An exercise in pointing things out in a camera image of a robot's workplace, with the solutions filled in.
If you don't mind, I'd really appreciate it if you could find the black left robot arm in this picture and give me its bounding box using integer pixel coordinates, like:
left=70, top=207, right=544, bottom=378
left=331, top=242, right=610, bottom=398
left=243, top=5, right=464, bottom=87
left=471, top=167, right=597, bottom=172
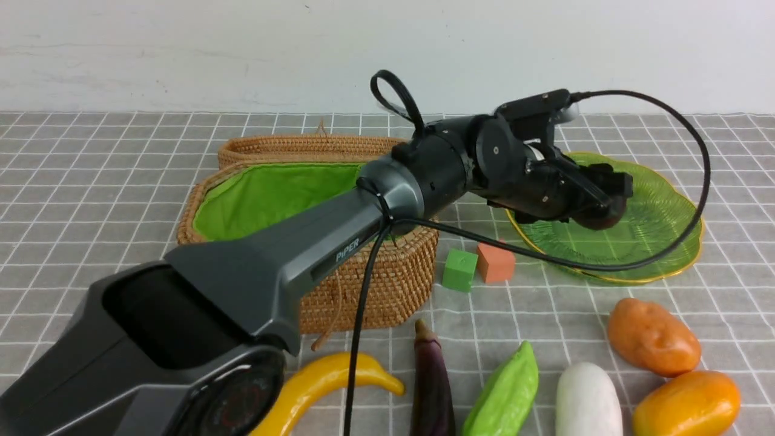
left=2, top=115, right=633, bottom=435

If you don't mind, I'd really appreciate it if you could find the woven basket lid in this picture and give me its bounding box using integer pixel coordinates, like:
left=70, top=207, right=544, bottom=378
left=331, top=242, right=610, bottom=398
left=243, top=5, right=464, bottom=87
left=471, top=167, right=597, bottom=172
left=217, top=124, right=405, bottom=169

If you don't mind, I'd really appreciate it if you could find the yellow banana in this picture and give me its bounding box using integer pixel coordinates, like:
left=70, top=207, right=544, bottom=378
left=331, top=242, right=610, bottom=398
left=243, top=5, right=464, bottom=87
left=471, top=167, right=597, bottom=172
left=250, top=352, right=405, bottom=435

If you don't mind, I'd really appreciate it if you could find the green chayote vegetable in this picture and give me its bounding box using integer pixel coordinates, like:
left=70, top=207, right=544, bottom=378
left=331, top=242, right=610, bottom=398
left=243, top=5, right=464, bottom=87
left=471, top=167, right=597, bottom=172
left=463, top=340, right=539, bottom=435

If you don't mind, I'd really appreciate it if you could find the white radish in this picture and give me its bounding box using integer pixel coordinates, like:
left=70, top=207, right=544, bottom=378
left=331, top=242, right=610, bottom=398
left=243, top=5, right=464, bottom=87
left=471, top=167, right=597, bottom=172
left=555, top=362, right=624, bottom=435

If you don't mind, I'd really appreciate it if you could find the orange foam cube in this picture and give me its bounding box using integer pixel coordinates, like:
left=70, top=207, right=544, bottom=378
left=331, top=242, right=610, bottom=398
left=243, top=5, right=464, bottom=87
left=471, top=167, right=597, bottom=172
left=477, top=243, right=516, bottom=284

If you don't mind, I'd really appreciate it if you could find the orange-brown potato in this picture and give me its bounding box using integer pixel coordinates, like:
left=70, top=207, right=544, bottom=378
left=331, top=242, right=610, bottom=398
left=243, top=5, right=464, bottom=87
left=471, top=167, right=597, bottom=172
left=607, top=297, right=701, bottom=378

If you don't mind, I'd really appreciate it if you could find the grey checkered tablecloth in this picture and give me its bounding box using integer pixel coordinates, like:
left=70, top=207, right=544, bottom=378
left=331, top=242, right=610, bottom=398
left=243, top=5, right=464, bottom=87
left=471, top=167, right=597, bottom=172
left=1, top=113, right=774, bottom=435

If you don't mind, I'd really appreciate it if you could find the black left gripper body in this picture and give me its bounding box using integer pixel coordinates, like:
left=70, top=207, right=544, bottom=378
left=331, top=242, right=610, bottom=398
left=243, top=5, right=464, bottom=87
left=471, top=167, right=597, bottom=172
left=472, top=115, right=612, bottom=223

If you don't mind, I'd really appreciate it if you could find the woven rattan basket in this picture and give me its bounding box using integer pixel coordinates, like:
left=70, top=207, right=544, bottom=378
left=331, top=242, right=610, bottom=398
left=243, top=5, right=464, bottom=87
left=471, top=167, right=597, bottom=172
left=177, top=160, right=438, bottom=334

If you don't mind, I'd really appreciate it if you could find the green foam cube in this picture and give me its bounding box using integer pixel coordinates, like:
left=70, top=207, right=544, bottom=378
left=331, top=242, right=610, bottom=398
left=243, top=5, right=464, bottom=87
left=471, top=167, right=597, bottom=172
left=441, top=249, right=479, bottom=293

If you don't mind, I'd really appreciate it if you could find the dark purple plum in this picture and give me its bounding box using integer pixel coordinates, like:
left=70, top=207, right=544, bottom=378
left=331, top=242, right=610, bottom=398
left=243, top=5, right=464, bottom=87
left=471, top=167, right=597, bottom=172
left=571, top=196, right=627, bottom=231

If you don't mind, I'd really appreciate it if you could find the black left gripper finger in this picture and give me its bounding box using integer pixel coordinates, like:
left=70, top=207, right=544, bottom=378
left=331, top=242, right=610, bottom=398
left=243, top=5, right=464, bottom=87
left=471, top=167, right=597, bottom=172
left=581, top=163, right=633, bottom=199

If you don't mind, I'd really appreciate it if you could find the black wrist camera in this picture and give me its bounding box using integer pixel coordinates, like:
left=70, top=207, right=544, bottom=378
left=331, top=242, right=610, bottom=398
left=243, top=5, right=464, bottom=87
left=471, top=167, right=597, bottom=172
left=494, top=88, right=579, bottom=133

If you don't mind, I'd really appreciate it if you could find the purple eggplant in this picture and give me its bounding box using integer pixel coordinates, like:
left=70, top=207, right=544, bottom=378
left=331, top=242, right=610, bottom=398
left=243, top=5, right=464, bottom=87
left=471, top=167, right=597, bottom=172
left=409, top=319, right=457, bottom=435

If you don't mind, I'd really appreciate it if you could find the orange mango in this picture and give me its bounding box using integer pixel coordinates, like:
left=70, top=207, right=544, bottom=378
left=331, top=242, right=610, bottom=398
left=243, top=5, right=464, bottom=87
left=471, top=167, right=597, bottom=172
left=632, top=371, right=742, bottom=435

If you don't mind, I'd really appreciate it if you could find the green glass leaf plate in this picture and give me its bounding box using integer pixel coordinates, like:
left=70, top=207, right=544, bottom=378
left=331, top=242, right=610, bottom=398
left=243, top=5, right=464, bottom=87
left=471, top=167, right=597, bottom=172
left=506, top=152, right=705, bottom=285

